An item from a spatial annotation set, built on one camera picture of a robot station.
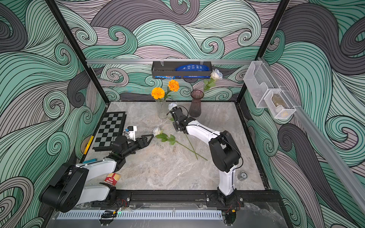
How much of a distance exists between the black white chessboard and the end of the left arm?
9.8 inches

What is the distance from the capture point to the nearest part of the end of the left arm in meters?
0.67

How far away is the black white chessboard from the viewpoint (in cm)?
92
